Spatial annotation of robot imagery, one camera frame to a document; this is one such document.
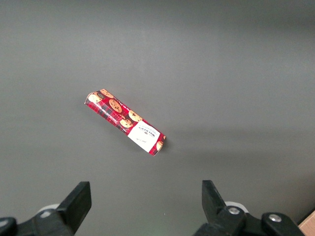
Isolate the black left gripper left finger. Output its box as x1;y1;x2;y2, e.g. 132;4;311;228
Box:
0;181;92;236

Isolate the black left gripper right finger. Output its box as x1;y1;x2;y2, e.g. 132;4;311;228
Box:
194;180;306;236

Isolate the red tartan cookie box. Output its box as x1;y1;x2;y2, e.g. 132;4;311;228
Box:
84;88;167;157

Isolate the light oak wooden cabinet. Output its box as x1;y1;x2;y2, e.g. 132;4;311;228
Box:
297;213;315;236

